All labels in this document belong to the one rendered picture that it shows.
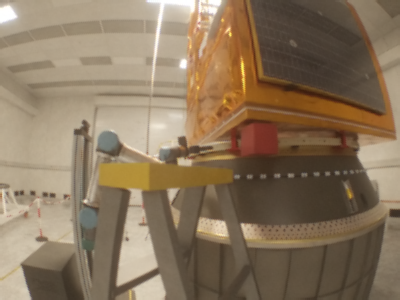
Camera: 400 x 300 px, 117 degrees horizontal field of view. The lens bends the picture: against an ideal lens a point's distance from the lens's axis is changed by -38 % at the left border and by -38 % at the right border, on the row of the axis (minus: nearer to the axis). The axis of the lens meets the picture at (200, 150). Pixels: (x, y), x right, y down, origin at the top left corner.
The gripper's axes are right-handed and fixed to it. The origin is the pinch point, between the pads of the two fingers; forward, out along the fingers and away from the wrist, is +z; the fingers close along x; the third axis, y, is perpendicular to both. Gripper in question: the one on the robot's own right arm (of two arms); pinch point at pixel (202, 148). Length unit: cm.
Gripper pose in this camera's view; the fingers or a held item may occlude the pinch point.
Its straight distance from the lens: 128.1
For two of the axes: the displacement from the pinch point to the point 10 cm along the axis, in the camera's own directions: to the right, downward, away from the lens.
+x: 6.6, -0.9, -7.4
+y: 1.3, 9.9, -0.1
